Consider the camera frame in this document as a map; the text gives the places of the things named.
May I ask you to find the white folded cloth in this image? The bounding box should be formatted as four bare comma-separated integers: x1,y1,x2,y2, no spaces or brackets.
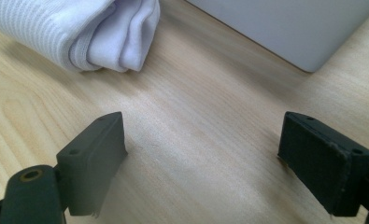
0,0,162,74

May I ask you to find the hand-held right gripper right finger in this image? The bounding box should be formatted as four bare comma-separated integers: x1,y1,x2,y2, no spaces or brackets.
277,111,369,217

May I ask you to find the grey flat box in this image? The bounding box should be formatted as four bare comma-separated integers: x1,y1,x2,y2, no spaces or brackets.
185,0,369,74

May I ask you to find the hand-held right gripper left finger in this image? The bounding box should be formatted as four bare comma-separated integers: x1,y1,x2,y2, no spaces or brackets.
55,111,129,217

